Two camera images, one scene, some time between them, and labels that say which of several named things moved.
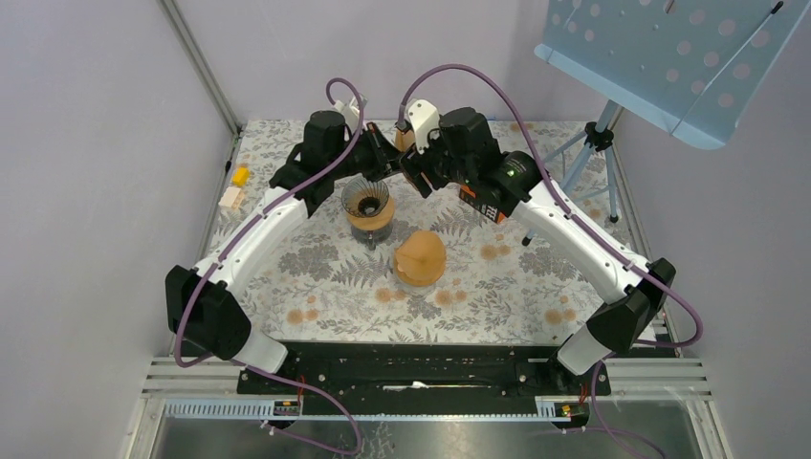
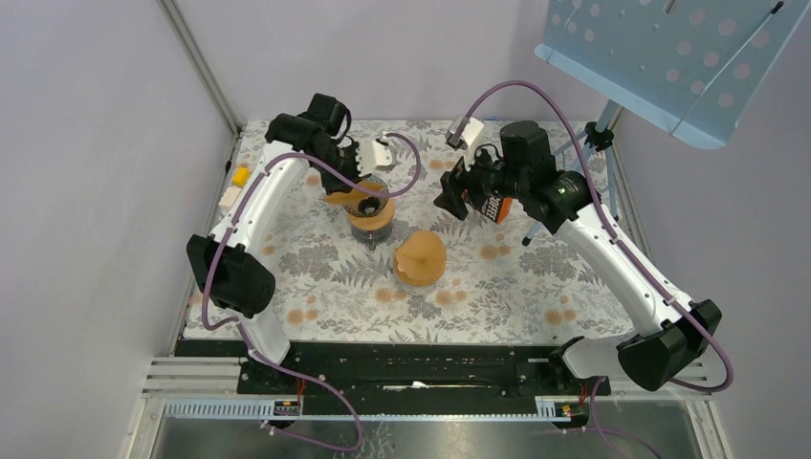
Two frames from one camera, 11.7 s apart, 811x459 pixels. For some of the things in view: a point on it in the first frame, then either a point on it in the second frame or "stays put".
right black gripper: x=413 y=163 to x=455 y=182
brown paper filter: x=405 y=140 to x=355 y=196
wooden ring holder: x=375 y=222 stays put
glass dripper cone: x=364 y=198 stays put
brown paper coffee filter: x=420 y=257 stays put
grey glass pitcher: x=371 y=237 stays put
